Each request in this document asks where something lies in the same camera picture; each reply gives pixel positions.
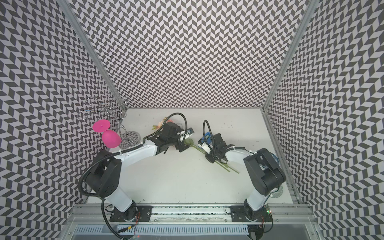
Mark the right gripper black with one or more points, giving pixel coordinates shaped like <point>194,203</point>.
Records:
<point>212,160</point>

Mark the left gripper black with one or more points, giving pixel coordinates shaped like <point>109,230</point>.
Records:
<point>180,146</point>

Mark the blue tape dispenser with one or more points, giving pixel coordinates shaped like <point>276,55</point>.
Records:
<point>207,138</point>

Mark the artificial rose bouquet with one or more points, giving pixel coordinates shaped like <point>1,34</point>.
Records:
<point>169,134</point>

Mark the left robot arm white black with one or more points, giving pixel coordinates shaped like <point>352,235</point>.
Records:
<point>103,178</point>

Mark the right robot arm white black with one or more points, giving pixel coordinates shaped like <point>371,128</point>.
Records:
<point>263,170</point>

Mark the blue patterned bowl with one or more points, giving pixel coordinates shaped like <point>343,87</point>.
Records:
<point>276,158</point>

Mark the pink wine glass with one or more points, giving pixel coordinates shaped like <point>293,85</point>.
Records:
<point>110,138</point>

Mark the patterned round plate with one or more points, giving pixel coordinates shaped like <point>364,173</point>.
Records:
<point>277,193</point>

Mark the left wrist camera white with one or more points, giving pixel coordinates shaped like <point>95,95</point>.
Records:
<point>185,134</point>

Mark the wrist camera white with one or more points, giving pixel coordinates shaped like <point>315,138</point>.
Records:
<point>185,134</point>
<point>204,146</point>

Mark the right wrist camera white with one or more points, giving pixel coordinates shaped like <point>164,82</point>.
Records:
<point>204,146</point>

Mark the wire glass rack stand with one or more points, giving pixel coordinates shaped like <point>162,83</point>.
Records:
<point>107,108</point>

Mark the aluminium mounting rail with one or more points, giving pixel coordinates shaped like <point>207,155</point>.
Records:
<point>166,221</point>

